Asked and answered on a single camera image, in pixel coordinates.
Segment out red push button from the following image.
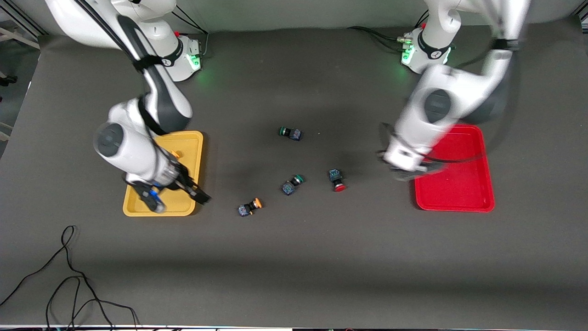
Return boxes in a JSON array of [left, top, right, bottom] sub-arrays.
[[328, 169, 347, 192]]

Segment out red plastic tray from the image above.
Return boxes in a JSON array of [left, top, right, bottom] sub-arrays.
[[413, 123, 496, 213]]

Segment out loose thin black cable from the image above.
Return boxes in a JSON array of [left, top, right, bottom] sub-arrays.
[[0, 225, 141, 331]]

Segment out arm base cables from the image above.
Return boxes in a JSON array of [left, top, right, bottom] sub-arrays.
[[347, 9, 430, 53], [171, 8, 210, 59]]

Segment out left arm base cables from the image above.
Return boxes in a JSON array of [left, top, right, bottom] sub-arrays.
[[347, 9, 430, 53]]

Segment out beige bar beside table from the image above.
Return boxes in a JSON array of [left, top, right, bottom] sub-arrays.
[[0, 27, 41, 50]]

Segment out yellow plastic tray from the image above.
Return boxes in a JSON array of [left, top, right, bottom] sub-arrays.
[[123, 131, 204, 217]]

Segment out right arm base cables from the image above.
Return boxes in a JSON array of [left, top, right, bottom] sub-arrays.
[[171, 8, 210, 59]]

